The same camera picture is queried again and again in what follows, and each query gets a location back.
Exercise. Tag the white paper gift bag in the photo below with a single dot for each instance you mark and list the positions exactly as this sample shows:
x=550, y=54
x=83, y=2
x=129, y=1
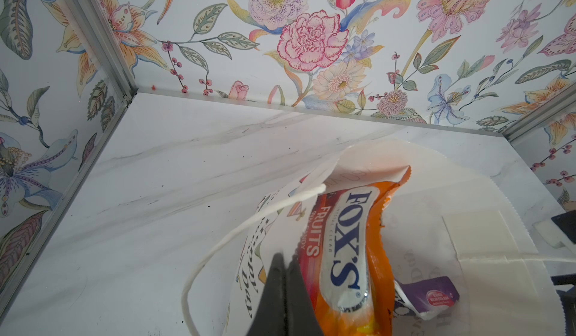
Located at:
x=446, y=220

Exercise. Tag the orange Fox's fruits candy bag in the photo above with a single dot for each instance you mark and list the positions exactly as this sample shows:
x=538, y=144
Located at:
x=346, y=270

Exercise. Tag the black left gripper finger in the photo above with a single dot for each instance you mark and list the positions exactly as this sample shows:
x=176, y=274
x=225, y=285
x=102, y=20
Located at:
x=285, y=307

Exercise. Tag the purple Fox's berries candy bag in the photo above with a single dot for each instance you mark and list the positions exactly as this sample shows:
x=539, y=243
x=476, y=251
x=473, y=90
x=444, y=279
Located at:
x=425, y=299

